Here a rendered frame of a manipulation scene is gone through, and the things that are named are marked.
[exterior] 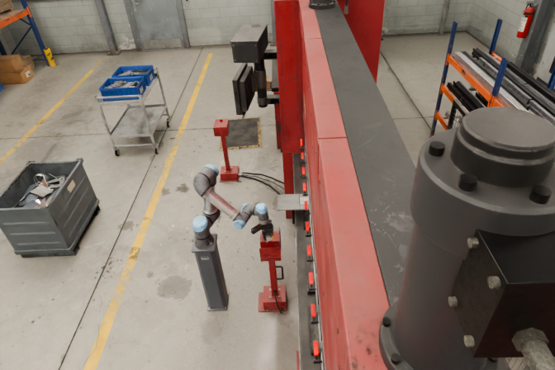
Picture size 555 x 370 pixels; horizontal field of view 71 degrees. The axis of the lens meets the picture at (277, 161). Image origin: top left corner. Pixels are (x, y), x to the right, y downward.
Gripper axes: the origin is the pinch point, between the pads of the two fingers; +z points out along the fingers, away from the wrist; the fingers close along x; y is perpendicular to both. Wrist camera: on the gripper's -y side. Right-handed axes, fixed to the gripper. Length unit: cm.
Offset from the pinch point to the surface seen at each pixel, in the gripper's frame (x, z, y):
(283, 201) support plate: 25.8, -15.2, 15.8
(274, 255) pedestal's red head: -4.6, 11.8, 4.7
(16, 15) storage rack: 592, -87, -503
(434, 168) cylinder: -167, -184, 54
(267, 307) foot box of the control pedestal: -3, 78, -12
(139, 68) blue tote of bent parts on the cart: 335, -31, -190
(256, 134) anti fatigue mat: 293, 78, -34
